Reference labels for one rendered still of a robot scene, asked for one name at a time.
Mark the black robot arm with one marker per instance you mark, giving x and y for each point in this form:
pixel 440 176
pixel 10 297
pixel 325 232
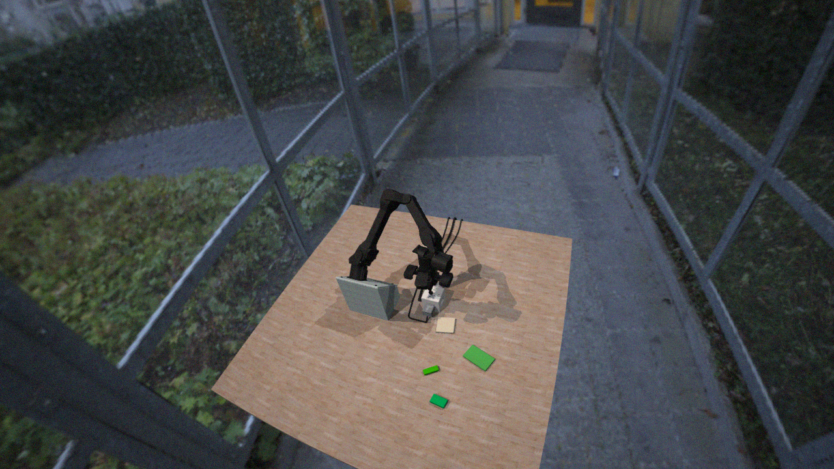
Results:
pixel 432 255

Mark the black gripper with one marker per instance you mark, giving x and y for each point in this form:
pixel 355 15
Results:
pixel 444 280

